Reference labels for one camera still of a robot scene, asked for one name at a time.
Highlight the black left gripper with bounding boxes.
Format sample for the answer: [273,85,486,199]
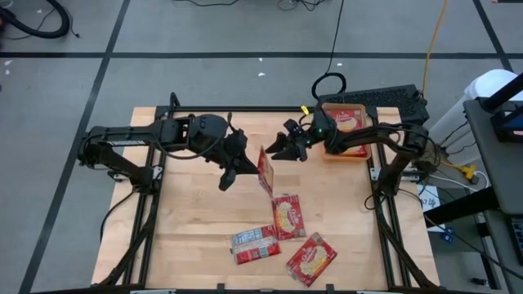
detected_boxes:
[190,114,261,192]

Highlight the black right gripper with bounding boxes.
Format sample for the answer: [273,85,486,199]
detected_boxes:
[264,118,332,161]

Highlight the orange plastic basket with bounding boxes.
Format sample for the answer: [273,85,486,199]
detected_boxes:
[320,102,373,163]

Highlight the white paper sheet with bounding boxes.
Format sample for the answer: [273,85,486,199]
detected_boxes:
[416,183,440,213]

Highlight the yellow plug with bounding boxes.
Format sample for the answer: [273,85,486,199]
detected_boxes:
[457,163,479,180]

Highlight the white cylinder bin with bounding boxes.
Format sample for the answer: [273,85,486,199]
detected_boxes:
[427,68,520,142]

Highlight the gray desk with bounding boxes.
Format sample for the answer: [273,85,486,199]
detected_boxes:
[463,97,523,294]

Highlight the black device blue screen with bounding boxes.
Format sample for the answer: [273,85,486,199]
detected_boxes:
[489,109,523,144]

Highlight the black pole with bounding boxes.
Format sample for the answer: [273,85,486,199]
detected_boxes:
[481,73,523,111]

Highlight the dark keyboard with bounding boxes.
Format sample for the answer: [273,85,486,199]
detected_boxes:
[510,218,523,266]

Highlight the black metal table frame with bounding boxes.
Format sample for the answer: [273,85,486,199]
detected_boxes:
[97,91,440,294]

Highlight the black cable with coil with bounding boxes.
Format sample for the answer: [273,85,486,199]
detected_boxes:
[311,0,347,101]

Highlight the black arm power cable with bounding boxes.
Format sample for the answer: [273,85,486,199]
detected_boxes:
[99,189,138,243]

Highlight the tangled black cables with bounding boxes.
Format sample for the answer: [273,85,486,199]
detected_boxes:
[277,0,328,11]

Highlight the thin black cable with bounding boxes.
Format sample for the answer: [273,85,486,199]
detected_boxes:
[175,0,240,7]

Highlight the yellow cable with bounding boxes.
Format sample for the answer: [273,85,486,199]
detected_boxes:
[420,0,449,97]

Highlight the thick black hose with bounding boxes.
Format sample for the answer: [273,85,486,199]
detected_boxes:
[0,0,70,40]

